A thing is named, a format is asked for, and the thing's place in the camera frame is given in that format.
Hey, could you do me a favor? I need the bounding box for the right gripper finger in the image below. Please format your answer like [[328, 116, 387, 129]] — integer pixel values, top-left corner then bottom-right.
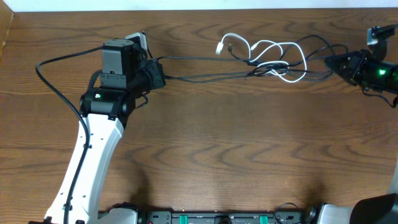
[[326, 63, 341, 75], [325, 54, 350, 67]]

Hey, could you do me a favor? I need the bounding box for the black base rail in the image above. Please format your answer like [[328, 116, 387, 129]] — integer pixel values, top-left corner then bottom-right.
[[128, 210, 305, 224]]

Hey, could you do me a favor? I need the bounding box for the black USB cable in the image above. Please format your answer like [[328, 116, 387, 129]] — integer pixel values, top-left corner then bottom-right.
[[141, 30, 349, 84]]

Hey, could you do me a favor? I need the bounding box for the white USB cable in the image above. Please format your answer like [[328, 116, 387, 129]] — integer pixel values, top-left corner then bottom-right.
[[215, 32, 308, 84]]

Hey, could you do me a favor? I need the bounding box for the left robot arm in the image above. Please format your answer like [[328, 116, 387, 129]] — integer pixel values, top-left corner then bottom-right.
[[35, 32, 165, 223]]

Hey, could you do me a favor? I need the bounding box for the cardboard box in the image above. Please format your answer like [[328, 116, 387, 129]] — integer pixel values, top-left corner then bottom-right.
[[0, 0, 14, 55]]

